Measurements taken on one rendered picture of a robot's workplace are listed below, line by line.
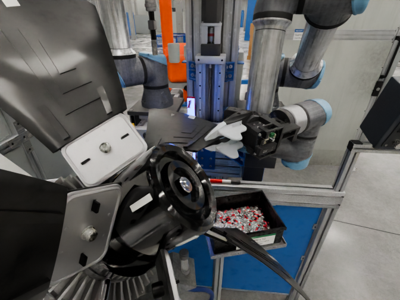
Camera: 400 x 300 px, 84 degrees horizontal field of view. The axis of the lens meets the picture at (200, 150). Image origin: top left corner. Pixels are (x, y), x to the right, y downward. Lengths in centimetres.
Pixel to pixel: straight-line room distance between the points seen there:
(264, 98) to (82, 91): 44
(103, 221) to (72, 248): 3
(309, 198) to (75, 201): 82
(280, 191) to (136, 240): 68
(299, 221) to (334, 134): 168
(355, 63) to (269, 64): 182
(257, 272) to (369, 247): 102
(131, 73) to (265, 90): 56
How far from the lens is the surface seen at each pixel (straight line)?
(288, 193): 90
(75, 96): 33
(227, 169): 115
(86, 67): 35
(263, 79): 62
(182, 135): 45
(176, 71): 419
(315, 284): 173
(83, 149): 31
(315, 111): 61
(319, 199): 94
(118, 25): 96
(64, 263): 25
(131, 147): 30
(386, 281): 196
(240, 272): 130
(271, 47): 62
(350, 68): 240
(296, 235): 110
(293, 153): 65
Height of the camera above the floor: 140
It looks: 31 degrees down
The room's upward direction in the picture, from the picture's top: straight up
